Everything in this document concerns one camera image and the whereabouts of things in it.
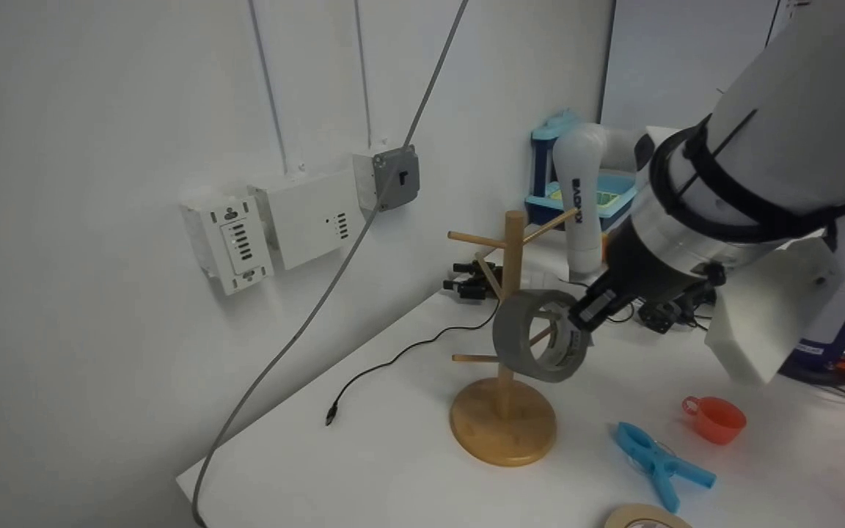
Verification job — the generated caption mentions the grey hanging wall cable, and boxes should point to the grey hanging wall cable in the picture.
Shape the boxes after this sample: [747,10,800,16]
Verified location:
[187,0,472,528]

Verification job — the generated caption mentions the grey wall junction box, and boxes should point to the grey wall junction box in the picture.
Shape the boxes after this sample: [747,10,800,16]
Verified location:
[351,145,422,215]

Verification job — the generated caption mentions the black power plug adapter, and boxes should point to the black power plug adapter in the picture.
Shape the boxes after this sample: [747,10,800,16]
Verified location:
[441,255,508,308]

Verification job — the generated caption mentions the plain white wall box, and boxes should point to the plain white wall box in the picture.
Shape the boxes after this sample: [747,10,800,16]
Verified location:
[249,170,366,275]

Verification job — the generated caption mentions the orange plastic cup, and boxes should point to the orange plastic cup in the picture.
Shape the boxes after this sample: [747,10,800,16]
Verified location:
[677,394,752,450]

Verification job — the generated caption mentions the white wall conduit pipe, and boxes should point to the white wall conduit pipe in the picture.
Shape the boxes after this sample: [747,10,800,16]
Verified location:
[243,0,297,182]
[348,0,378,155]

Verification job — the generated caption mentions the blue plastic frame part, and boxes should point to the blue plastic frame part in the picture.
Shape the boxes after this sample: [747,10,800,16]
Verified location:
[783,315,845,388]

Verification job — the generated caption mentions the white wall socket box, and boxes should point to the white wall socket box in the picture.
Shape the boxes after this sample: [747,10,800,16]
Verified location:
[175,187,279,300]

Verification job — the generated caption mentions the thin black table cable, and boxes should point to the thin black table cable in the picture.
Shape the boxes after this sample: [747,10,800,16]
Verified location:
[323,292,505,428]

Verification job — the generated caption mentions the grey masking tape roll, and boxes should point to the grey masking tape roll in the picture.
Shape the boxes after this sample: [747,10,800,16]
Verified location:
[489,289,592,385]

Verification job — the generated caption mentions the black cable bundle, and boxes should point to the black cable bundle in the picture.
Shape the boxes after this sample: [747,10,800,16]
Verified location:
[626,281,724,338]

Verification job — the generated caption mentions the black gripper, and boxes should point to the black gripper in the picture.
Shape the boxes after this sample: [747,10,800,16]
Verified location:
[564,217,733,343]

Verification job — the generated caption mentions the wooden peg holder stand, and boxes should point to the wooden peg holder stand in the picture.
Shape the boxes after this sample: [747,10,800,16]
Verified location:
[445,208,582,469]

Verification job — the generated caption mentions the blue plastic spring clamp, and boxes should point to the blue plastic spring clamp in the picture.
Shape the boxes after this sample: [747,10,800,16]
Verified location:
[607,419,720,517]

